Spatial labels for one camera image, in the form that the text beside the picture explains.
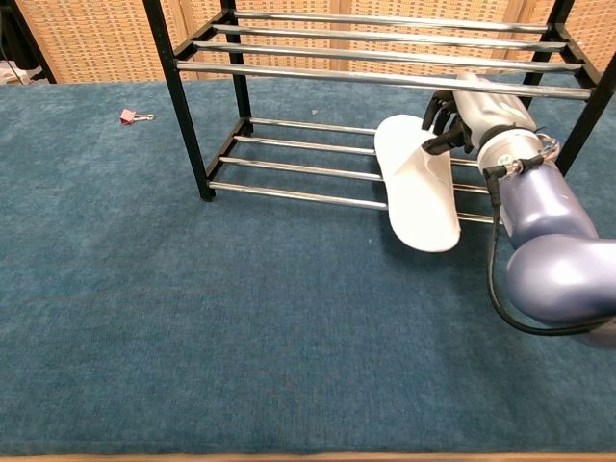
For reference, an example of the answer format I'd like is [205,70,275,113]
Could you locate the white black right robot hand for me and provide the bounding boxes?
[420,73,537,156]

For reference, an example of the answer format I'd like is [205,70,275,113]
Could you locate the white slipper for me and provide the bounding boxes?
[373,114,462,253]

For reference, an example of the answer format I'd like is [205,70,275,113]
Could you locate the black metal shoe rack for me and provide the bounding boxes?
[142,0,616,244]

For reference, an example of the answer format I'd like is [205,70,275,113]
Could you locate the pink binder clip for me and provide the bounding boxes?
[119,108,156,127]

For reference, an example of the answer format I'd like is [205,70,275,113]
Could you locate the woven rattan folding screen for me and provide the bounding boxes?
[13,0,616,85]

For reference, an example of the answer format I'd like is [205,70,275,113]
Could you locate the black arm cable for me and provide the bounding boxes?
[482,158,616,337]

